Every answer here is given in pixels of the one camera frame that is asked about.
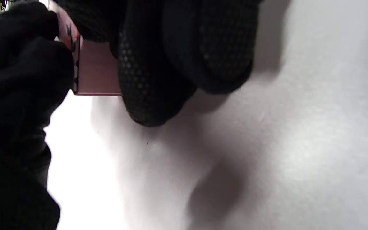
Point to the pink floral jewelry box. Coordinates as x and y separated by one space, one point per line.
97 70

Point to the person's right hand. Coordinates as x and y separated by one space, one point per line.
171 48

